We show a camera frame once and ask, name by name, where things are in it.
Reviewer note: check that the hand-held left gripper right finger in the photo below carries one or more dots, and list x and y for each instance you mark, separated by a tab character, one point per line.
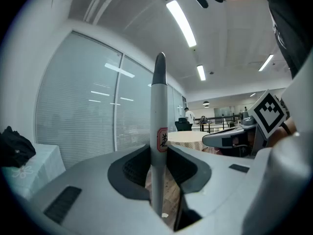
220	180

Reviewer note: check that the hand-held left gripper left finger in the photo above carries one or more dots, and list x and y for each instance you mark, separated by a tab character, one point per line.
93	180

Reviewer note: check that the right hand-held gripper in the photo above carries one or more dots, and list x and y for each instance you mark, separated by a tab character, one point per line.
267	114

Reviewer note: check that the person's right forearm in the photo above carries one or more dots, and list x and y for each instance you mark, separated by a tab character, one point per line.
288	128

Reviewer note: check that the black metal railing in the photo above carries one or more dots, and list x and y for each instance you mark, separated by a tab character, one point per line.
222	121

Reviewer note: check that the round table beige tablecloth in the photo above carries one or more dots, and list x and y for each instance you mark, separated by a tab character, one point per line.
185	137

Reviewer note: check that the black office chair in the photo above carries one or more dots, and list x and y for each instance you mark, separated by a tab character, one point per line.
183	125

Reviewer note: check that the white box cabinet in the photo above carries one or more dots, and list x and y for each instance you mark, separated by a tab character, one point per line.
41	165

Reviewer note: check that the black cloth bundle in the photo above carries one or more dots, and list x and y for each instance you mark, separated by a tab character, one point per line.
14	148

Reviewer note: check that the person's black shirt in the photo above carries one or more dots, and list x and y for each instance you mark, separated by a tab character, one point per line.
291	21

